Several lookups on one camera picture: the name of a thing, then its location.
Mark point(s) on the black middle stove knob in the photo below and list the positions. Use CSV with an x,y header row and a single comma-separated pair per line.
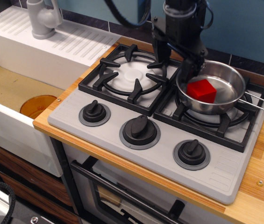
x,y
140,133

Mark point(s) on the white sink unit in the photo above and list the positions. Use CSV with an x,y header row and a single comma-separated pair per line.
x,y
30,67

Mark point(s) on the oven door with handle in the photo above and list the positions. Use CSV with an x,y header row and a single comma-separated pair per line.
x,y
120,198

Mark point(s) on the black right stove knob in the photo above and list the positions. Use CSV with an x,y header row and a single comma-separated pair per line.
x,y
191,155

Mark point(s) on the black right burner grate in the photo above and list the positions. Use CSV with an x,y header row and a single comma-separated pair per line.
x,y
233,129

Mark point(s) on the wooden drawer front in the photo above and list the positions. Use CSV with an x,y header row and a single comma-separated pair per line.
x,y
40,189

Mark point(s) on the black left stove knob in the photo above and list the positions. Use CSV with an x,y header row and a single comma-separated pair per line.
x,y
94,114

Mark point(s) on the grey stove top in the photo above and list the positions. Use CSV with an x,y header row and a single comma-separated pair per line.
x,y
220,179

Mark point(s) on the stainless steel pan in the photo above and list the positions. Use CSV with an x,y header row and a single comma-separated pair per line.
x,y
228,82

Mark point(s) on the red cube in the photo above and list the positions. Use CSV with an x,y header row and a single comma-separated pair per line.
x,y
202,91

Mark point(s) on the black stove knob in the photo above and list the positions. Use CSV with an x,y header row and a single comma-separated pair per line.
x,y
191,155
140,133
94,114

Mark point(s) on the grey toy faucet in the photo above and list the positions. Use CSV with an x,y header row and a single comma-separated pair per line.
x,y
43,20

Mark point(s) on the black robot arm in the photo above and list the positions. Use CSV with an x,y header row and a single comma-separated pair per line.
x,y
186,4

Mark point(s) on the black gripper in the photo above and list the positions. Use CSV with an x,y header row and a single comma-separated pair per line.
x,y
180,31

